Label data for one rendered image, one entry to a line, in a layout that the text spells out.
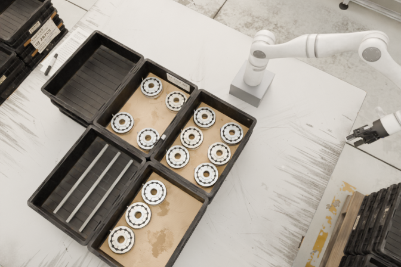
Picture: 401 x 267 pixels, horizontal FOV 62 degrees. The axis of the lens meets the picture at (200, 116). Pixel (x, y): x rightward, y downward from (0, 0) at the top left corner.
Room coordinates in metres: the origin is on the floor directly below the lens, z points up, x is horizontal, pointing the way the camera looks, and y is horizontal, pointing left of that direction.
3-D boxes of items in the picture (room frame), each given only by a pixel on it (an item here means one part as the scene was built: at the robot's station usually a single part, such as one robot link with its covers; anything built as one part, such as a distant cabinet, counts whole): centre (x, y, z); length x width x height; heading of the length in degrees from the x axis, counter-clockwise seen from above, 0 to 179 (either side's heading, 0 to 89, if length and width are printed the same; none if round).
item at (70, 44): (1.03, 0.71, 0.70); 0.33 x 0.23 x 0.01; 151
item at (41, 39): (1.37, 1.06, 0.41); 0.31 x 0.02 x 0.16; 151
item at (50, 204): (0.29, 0.44, 0.87); 0.40 x 0.30 x 0.11; 149
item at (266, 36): (0.86, -0.26, 1.05); 0.09 x 0.09 x 0.17; 72
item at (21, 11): (1.43, 1.20, 0.37); 0.40 x 0.30 x 0.45; 151
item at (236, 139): (0.54, -0.14, 0.86); 0.10 x 0.10 x 0.01
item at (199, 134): (0.51, 0.04, 0.86); 0.10 x 0.10 x 0.01
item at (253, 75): (0.86, -0.25, 0.89); 0.09 x 0.09 x 0.17; 69
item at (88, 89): (0.79, 0.50, 0.87); 0.40 x 0.30 x 0.11; 149
